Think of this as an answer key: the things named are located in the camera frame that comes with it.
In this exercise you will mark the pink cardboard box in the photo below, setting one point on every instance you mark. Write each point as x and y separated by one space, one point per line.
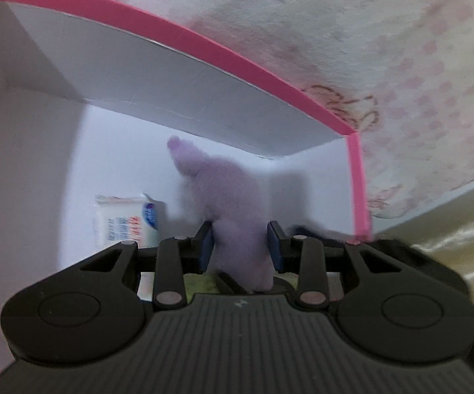
90 91

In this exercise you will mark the gold satin curtain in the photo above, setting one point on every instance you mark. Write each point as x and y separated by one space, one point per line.
446 233

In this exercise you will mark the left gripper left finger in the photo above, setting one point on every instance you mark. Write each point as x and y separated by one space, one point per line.
175 257

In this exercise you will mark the pink checkered pillow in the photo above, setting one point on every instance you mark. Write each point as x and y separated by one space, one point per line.
400 72

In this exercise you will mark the green yarn ball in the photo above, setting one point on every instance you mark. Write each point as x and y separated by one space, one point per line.
207 283

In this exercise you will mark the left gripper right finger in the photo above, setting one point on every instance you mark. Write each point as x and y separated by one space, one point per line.
305 257

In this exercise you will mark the white tissue pack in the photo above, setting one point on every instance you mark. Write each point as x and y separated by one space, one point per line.
120 219

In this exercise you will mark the purple plush toy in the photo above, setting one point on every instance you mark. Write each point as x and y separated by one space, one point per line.
230 198

